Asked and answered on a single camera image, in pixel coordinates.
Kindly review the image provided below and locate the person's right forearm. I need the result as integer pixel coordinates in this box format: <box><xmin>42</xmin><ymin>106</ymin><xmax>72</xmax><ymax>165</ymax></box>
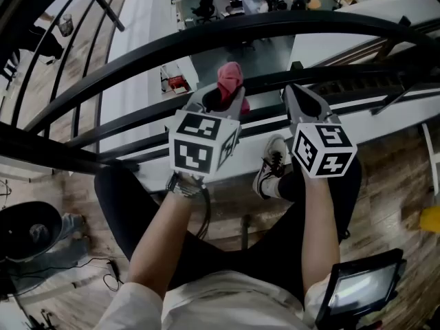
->
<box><xmin>302</xmin><ymin>175</ymin><xmax>341</xmax><ymax>297</ymax></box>

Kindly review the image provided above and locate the pink cloth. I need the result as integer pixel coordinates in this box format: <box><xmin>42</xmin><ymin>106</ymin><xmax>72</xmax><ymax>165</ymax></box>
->
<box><xmin>216</xmin><ymin>61</ymin><xmax>250</xmax><ymax>115</ymax></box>

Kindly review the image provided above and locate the person's leg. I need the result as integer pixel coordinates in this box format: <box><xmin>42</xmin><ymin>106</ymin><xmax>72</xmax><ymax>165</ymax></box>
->
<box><xmin>93</xmin><ymin>165</ymin><xmax>241</xmax><ymax>290</ymax></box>
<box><xmin>192</xmin><ymin>156</ymin><xmax>362</xmax><ymax>305</ymax></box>

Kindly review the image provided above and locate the red plastic crate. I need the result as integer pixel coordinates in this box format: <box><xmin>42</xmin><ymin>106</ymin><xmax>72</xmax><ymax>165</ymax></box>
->
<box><xmin>167</xmin><ymin>75</ymin><xmax>190</xmax><ymax>95</ymax></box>

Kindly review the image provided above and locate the black wrist-mounted screen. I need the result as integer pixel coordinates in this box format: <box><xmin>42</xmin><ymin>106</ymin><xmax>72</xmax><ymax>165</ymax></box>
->
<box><xmin>314</xmin><ymin>247</ymin><xmax>408</xmax><ymax>330</ymax></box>

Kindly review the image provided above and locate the wooden staircase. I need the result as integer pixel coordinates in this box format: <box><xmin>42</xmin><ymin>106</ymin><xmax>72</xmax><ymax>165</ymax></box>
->
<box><xmin>298</xmin><ymin>15</ymin><xmax>440</xmax><ymax>116</ymax></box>

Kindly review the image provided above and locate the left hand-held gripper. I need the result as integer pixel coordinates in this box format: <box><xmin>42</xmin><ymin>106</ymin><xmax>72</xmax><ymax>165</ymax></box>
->
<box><xmin>168</xmin><ymin>86</ymin><xmax>247</xmax><ymax>178</ymax></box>

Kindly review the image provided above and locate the black stool leg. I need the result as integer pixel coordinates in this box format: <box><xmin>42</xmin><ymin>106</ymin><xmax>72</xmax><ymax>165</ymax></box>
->
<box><xmin>239</xmin><ymin>214</ymin><xmax>252</xmax><ymax>251</ymax></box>

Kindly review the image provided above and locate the person's right sneaker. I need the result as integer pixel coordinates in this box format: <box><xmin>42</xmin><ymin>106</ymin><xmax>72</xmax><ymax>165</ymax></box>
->
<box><xmin>252</xmin><ymin>133</ymin><xmax>289</xmax><ymax>200</ymax></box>

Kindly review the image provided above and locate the person's left forearm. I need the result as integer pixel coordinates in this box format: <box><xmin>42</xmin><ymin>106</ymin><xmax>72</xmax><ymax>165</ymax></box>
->
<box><xmin>126</xmin><ymin>190</ymin><xmax>204</xmax><ymax>302</ymax></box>

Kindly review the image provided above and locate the black metal railing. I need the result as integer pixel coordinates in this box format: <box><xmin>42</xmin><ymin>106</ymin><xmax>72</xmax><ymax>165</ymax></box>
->
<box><xmin>0</xmin><ymin>0</ymin><xmax>440</xmax><ymax>175</ymax></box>

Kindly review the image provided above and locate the black round machine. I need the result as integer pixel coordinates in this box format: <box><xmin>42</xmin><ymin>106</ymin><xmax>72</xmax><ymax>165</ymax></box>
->
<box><xmin>0</xmin><ymin>200</ymin><xmax>90</xmax><ymax>302</ymax></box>

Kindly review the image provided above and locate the round orange table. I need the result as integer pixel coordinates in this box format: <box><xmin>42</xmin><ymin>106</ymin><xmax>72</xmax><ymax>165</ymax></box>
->
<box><xmin>287</xmin><ymin>0</ymin><xmax>322</xmax><ymax>10</ymax></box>

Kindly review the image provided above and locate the person's white shirt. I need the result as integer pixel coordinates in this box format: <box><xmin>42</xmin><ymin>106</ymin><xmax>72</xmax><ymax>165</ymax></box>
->
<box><xmin>94</xmin><ymin>269</ymin><xmax>331</xmax><ymax>330</ymax></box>

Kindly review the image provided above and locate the yellow plastic object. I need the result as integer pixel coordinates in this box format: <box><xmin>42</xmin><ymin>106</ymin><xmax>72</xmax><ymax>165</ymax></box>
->
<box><xmin>419</xmin><ymin>206</ymin><xmax>440</xmax><ymax>234</ymax></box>

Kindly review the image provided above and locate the white metal frame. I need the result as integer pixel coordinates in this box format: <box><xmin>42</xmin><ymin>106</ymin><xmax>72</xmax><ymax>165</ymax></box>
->
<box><xmin>421</xmin><ymin>122</ymin><xmax>440</xmax><ymax>196</ymax></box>

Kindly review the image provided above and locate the wire wastebasket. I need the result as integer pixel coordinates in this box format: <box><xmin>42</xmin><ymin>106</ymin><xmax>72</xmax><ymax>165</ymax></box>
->
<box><xmin>57</xmin><ymin>13</ymin><xmax>74</xmax><ymax>38</ymax></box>

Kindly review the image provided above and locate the white office desk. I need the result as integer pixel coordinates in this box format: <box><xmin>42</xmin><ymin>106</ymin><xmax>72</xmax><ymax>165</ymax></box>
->
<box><xmin>212</xmin><ymin>0</ymin><xmax>264</xmax><ymax>20</ymax></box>

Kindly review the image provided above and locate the person's left leg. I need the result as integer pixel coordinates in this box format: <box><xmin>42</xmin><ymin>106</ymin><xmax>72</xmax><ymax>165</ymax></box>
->
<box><xmin>93</xmin><ymin>165</ymin><xmax>241</xmax><ymax>290</ymax></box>

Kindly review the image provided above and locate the black power cable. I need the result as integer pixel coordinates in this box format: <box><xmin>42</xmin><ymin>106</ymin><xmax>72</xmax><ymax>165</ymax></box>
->
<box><xmin>10</xmin><ymin>256</ymin><xmax>124</xmax><ymax>292</ymax></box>

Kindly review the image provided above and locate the person's right leg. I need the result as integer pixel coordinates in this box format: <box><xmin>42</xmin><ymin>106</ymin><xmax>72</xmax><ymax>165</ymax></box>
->
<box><xmin>192</xmin><ymin>156</ymin><xmax>362</xmax><ymax>305</ymax></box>

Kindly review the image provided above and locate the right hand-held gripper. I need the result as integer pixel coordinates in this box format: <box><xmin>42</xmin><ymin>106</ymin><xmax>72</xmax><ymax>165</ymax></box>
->
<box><xmin>282</xmin><ymin>83</ymin><xmax>358</xmax><ymax>179</ymax></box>

